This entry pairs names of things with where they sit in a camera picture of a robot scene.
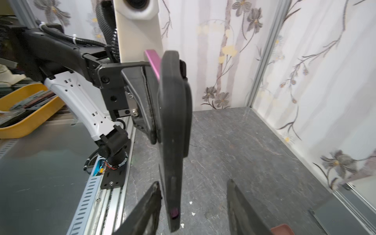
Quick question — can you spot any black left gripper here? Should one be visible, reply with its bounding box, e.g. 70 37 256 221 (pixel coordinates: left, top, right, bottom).
98 61 159 144

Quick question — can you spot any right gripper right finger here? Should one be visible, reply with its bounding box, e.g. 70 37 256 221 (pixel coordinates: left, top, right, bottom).
227 179 272 235

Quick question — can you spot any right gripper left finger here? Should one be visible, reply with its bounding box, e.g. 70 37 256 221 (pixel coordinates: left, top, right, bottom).
113 181 162 235

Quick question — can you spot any black phone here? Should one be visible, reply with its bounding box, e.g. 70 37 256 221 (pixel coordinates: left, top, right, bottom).
144 50 161 82

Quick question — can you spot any pink phone case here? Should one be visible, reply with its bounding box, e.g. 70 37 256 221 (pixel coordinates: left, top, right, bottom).
271 224 295 235

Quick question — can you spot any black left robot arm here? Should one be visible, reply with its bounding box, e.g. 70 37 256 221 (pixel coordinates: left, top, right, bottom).
2 24 193 167

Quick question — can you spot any yellow plastic tray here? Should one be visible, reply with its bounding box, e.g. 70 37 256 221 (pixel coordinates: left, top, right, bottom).
1 83 65 139

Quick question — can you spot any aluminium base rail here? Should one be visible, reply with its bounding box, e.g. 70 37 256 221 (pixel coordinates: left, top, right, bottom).
67 117 136 235

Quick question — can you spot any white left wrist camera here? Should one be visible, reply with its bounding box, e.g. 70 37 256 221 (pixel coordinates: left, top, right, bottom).
113 0 163 63

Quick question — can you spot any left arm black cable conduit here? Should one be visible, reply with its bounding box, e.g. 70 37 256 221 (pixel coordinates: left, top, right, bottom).
36 0 121 64

